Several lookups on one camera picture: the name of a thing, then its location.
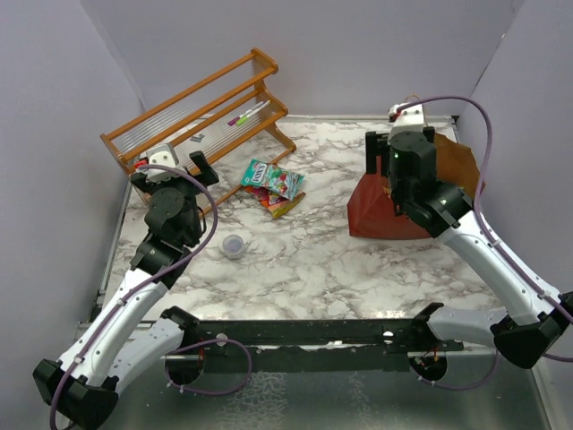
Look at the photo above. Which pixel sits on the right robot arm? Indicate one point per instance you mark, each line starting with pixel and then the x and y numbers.
pixel 533 314

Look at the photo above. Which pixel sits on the red brown paper bag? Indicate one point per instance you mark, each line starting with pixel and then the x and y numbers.
pixel 376 210

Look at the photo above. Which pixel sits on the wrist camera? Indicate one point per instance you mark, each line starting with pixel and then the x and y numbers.
pixel 160 159
pixel 410 119

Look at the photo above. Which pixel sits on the orange wooden rack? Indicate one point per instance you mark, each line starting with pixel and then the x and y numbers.
pixel 195 119

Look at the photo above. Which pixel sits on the orange fruit candy bag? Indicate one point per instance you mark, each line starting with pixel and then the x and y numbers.
pixel 273 202

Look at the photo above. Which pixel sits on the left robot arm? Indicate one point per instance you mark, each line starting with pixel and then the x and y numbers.
pixel 85 382

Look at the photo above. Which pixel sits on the black mounting rail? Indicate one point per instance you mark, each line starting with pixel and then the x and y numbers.
pixel 292 346

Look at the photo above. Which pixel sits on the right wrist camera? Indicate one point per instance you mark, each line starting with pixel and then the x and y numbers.
pixel 410 119

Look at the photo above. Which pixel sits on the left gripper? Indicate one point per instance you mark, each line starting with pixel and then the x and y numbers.
pixel 154 187

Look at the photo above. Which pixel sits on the teal Fox's candy bag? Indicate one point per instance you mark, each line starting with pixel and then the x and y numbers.
pixel 278 180

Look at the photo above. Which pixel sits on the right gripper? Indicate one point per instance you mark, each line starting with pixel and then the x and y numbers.
pixel 376 144

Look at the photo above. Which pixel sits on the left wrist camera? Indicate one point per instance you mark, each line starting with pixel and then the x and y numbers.
pixel 160 159

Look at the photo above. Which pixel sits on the small clear plastic cup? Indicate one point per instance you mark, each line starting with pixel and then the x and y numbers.
pixel 233 247

